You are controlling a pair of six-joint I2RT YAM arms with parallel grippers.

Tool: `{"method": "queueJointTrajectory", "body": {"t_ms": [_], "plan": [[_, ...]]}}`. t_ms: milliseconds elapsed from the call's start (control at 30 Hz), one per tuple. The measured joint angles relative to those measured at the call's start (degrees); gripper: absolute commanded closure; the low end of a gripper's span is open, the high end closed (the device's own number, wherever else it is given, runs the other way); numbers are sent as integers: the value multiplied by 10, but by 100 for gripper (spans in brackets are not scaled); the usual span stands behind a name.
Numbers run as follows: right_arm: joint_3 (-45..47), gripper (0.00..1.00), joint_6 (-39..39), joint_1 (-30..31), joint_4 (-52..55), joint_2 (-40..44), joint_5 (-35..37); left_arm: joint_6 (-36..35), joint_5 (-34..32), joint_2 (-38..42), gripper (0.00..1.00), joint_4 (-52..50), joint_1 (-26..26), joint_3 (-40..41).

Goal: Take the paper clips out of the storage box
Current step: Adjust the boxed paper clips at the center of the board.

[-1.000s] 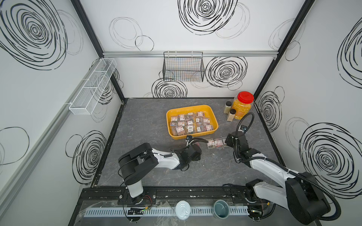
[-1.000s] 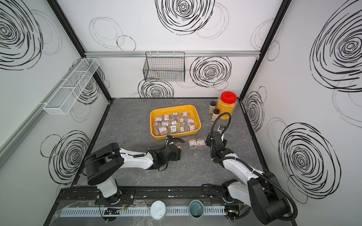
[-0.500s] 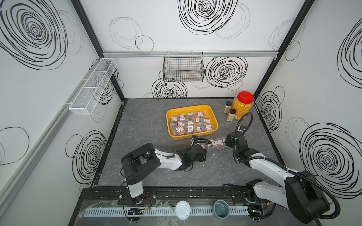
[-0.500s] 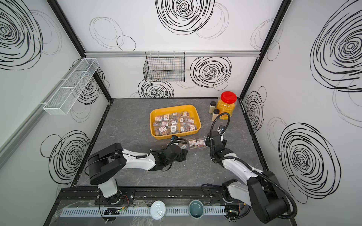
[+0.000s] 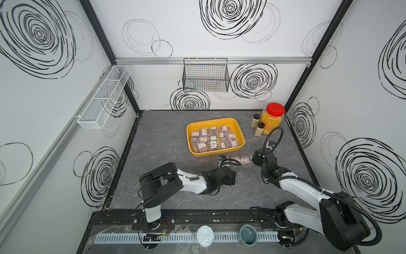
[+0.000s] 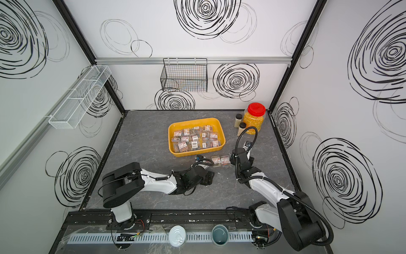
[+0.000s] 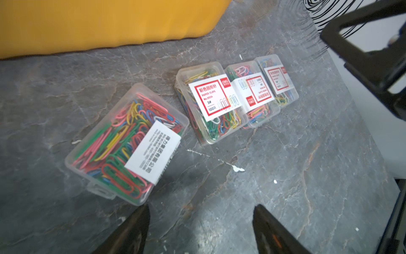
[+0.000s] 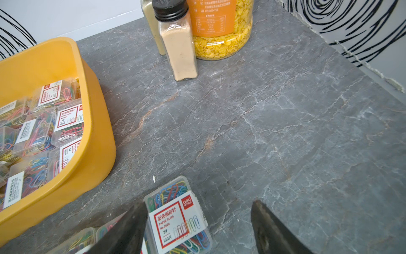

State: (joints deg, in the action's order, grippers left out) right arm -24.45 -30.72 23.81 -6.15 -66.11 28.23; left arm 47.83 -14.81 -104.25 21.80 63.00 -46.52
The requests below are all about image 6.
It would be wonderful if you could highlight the black cap spice bottle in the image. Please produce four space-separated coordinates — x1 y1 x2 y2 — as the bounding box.
237 122 246 137
234 114 243 128

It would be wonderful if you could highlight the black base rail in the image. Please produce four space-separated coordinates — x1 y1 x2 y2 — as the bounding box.
63 208 276 230

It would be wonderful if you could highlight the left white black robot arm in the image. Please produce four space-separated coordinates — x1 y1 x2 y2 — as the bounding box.
98 157 215 223

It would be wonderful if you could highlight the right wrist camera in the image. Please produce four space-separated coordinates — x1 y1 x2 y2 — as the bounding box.
243 141 253 152

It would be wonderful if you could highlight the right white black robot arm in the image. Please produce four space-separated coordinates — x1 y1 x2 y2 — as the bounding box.
230 148 334 251

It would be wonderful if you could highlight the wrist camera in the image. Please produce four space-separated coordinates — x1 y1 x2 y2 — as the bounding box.
195 155 204 162
243 141 253 152

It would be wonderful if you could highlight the white slotted cable duct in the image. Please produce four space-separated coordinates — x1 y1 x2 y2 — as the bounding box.
67 231 253 244

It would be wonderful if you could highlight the red lid corn jar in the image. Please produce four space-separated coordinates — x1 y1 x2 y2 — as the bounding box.
243 102 266 132

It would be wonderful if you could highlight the large front paper clip box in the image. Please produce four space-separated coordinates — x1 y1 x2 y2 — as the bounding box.
177 141 188 152

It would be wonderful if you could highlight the front black cap spice bottle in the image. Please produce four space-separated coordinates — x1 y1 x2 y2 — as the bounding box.
237 122 246 137

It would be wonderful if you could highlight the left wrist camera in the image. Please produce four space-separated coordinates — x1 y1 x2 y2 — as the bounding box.
195 155 204 162

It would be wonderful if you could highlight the grey green cup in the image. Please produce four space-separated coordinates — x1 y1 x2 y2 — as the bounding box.
211 224 229 247

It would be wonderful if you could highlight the black wire wall basket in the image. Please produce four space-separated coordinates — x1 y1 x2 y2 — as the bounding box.
160 58 208 92

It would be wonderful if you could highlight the clear paper clip box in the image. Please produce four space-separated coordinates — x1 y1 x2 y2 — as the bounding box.
221 156 231 167
211 156 222 167

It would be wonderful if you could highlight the rear black cap spice bottle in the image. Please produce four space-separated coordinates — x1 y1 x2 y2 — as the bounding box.
234 114 243 128

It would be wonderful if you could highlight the yellow plastic storage tray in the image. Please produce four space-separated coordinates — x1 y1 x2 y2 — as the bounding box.
168 117 226 157

